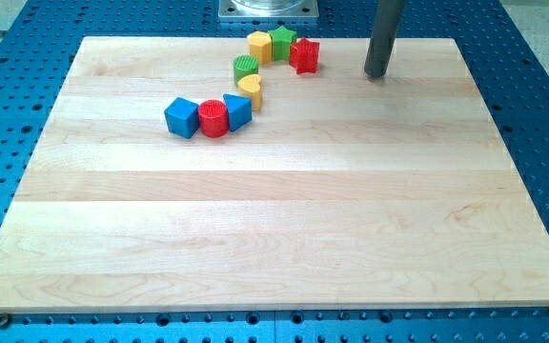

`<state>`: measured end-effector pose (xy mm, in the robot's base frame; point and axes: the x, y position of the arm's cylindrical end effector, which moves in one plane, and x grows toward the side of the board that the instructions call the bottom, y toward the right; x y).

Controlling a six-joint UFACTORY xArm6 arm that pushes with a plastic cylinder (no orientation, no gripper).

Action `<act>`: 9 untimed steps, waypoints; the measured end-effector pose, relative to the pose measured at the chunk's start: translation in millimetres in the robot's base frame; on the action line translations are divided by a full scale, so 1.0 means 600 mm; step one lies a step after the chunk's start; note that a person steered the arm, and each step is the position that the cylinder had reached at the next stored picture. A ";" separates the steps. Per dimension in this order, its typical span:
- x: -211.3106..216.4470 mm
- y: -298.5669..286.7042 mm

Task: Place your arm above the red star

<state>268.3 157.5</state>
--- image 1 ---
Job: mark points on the grey cylindrical robot arm rod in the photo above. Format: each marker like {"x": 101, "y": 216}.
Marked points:
{"x": 388, "y": 16}

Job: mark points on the red star block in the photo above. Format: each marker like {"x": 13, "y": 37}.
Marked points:
{"x": 303, "y": 56}

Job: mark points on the green star block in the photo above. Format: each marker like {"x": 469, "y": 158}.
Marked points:
{"x": 282, "y": 38}

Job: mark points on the blue triangle block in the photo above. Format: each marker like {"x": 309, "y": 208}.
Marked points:
{"x": 239, "y": 110}

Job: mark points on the light wooden board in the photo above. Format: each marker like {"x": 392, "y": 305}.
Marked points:
{"x": 341, "y": 193}

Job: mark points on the red cylinder block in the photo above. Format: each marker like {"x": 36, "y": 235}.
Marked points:
{"x": 213, "y": 118}

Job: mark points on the yellow heart block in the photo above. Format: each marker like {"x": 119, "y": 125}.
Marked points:
{"x": 250, "y": 86}

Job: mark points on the blue cube block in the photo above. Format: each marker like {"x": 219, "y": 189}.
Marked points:
{"x": 182, "y": 117}

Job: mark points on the green cylinder block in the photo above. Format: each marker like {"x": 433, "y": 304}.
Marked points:
{"x": 244, "y": 65}

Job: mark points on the yellow hexagon block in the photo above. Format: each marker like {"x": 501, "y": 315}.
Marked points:
{"x": 260, "y": 45}

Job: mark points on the blue perforated metal table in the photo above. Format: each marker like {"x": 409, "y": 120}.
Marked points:
{"x": 506, "y": 48}

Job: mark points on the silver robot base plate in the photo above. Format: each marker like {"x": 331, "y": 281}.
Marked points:
{"x": 245, "y": 9}

